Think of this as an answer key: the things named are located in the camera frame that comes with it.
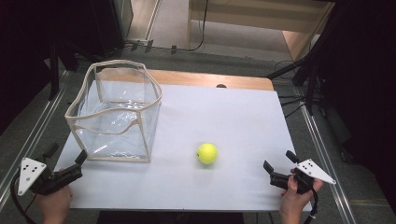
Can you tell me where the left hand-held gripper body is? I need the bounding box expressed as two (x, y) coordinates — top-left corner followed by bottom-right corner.
(17, 157), (84, 197)

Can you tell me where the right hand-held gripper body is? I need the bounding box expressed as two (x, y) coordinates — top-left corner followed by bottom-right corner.
(269, 159), (337, 196)

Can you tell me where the clear plastic box beige trim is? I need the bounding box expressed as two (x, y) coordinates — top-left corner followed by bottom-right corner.
(64, 59), (163, 163)

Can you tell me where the yellow tennis ball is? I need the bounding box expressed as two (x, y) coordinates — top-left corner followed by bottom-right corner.
(196, 142), (219, 165)

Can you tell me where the person's right hand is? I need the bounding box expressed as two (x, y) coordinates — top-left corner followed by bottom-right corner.
(278, 168), (325, 224)

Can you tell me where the person's left hand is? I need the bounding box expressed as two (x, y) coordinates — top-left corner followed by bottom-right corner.
(33, 185), (75, 224)

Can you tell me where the white table mat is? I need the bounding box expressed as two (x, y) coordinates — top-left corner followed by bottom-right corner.
(53, 81), (313, 213)

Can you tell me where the black tripod stand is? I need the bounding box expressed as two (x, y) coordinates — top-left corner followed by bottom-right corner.
(265, 50), (322, 117)

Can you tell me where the black upright stand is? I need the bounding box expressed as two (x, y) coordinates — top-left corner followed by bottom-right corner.
(47, 39), (63, 102)

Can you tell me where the black curtain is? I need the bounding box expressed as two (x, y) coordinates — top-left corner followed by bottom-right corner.
(307, 0), (396, 206)
(0, 0), (134, 136)

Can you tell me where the light wooden partition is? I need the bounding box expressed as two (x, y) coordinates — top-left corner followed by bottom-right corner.
(186, 0), (336, 63)

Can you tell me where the metal floor rail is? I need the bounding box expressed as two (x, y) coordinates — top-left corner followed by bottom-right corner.
(297, 88), (358, 224)
(0, 70), (69, 213)

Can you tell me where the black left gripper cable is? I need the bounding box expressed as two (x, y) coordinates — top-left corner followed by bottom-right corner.
(9, 172), (35, 224)

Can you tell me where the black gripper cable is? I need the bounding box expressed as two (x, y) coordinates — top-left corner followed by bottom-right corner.
(9, 172), (35, 224)
(303, 188), (320, 224)

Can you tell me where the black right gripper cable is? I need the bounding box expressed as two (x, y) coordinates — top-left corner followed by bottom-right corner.
(303, 188), (320, 224)

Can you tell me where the black floor cable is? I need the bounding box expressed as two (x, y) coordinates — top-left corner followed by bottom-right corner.
(277, 93), (308, 119)

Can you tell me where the black hanging cable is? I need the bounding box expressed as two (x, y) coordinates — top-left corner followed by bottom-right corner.
(187, 0), (209, 53)

